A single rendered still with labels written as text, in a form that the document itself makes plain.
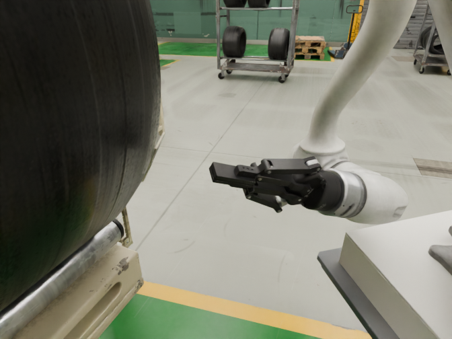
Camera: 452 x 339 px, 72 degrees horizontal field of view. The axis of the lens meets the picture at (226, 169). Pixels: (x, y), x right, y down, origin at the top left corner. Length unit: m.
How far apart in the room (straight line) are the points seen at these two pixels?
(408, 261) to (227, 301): 0.98
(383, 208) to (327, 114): 0.22
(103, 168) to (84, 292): 0.26
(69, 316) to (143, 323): 1.07
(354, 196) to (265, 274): 1.16
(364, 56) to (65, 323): 0.60
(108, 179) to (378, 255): 0.61
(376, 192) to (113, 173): 0.48
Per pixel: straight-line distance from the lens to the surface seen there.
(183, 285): 1.66
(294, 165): 0.51
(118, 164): 0.31
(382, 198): 0.65
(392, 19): 0.57
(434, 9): 0.42
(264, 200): 0.54
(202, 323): 1.52
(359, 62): 0.61
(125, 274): 0.55
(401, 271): 0.76
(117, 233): 0.54
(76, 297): 0.52
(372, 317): 0.78
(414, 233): 0.87
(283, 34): 5.67
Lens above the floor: 1.23
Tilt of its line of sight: 28 degrees down
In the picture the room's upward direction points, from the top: straight up
